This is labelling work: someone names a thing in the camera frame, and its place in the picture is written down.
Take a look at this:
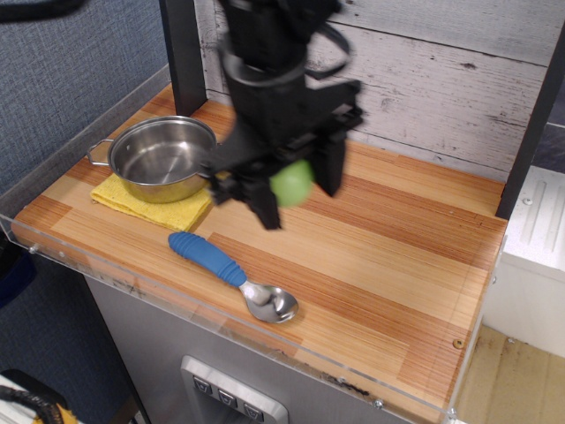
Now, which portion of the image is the silver toy cabinet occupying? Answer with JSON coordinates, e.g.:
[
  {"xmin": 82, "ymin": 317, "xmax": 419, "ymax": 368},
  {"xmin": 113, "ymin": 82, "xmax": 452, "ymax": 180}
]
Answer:
[{"xmin": 87, "ymin": 278, "xmax": 447, "ymax": 423}]

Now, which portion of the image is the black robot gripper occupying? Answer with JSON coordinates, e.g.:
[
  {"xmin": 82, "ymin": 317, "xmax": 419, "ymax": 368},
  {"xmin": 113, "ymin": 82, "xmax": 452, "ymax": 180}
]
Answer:
[{"xmin": 202, "ymin": 72, "xmax": 362, "ymax": 230}]

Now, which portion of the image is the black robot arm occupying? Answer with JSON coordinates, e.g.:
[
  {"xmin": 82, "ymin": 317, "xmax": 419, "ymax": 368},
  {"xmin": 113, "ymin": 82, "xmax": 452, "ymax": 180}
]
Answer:
[{"xmin": 200, "ymin": 1, "xmax": 363, "ymax": 230}]

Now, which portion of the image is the silver dispenser button panel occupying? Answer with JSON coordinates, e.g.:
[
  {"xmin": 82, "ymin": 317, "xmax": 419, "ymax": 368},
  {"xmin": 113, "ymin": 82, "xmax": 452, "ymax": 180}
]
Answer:
[{"xmin": 180, "ymin": 355, "xmax": 290, "ymax": 423}]

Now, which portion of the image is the stainless steel pot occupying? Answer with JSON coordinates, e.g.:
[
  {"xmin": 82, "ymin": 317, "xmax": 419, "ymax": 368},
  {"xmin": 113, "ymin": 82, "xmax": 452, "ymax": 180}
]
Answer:
[{"xmin": 87, "ymin": 116, "xmax": 217, "ymax": 204}]

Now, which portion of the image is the green plastic pear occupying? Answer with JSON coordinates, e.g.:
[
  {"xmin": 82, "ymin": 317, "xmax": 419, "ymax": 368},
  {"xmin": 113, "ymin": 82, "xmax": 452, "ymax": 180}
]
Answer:
[{"xmin": 269, "ymin": 160, "xmax": 314, "ymax": 208}]

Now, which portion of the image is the clear acrylic guard rail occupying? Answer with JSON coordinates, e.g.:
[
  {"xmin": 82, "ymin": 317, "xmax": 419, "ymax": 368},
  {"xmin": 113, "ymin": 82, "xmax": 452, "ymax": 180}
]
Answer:
[{"xmin": 0, "ymin": 65, "xmax": 509, "ymax": 424}]

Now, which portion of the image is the blue handled metal spoon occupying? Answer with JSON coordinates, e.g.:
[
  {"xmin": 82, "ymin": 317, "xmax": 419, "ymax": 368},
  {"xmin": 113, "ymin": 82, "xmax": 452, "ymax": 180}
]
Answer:
[{"xmin": 168, "ymin": 231, "xmax": 299, "ymax": 324}]

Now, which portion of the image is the black yellow strap bundle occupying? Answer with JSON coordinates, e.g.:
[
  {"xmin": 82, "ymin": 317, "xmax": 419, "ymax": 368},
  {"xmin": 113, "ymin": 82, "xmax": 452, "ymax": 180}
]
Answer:
[{"xmin": 0, "ymin": 368, "xmax": 83, "ymax": 424}]

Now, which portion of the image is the black vertical post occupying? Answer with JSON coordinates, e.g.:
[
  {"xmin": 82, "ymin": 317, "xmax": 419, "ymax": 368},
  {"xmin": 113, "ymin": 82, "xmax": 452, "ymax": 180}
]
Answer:
[
  {"xmin": 495, "ymin": 27, "xmax": 564, "ymax": 220},
  {"xmin": 160, "ymin": 0, "xmax": 207, "ymax": 117}
]

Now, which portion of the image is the black left vertical post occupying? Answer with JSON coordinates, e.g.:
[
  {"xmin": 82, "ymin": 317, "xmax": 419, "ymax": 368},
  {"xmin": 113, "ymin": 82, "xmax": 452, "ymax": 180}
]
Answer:
[{"xmin": 160, "ymin": 0, "xmax": 207, "ymax": 117}]

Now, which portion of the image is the yellow cloth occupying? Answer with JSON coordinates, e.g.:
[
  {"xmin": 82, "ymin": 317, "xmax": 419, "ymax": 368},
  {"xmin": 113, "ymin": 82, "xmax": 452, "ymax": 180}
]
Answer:
[{"xmin": 90, "ymin": 175, "xmax": 211, "ymax": 231}]

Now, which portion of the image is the black right vertical post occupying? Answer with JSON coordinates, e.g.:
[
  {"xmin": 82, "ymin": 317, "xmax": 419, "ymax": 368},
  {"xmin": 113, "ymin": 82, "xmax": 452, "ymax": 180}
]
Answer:
[{"xmin": 495, "ymin": 27, "xmax": 564, "ymax": 220}]

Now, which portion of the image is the white metal block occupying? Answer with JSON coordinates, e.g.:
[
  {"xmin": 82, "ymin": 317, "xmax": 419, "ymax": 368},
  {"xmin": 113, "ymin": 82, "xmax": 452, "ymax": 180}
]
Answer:
[{"xmin": 483, "ymin": 166, "xmax": 564, "ymax": 357}]

